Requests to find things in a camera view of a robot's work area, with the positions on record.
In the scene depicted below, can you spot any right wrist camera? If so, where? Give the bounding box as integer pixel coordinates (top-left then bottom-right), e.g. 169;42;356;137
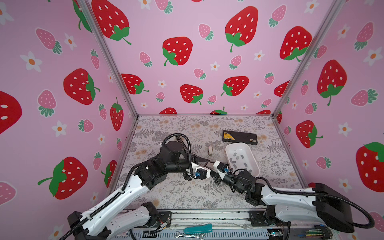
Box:
217;163;230;173

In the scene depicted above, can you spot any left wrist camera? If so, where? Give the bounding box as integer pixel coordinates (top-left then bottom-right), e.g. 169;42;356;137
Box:
195;168;211;180

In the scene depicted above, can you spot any black stapler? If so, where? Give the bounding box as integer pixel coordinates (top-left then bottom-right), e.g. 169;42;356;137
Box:
192;154;215;172

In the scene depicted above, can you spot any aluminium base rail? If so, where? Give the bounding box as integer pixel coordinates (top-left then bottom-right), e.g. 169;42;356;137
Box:
115;209;341;240

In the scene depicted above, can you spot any silver wrench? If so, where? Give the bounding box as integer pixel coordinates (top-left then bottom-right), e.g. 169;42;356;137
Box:
175;232;206;240

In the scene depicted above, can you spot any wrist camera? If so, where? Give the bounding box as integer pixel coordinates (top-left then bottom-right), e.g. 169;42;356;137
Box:
195;168;211;180
217;163;230;173

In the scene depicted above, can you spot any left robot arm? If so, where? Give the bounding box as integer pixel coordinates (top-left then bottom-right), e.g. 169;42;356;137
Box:
61;133;211;240

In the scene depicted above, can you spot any beige mini stapler right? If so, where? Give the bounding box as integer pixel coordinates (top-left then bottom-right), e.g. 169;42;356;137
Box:
208;146;213;156

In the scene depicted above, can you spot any white plastic tray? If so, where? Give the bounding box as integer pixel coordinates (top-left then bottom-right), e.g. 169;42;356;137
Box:
225;143;260;177

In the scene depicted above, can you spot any black staple box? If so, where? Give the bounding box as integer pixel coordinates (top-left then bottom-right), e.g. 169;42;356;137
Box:
222;130;258;146

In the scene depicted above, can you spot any teal handled tool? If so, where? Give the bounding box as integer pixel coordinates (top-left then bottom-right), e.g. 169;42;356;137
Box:
183;224;213;235

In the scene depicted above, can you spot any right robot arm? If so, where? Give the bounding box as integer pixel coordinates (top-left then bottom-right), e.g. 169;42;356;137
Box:
210;161;375;233

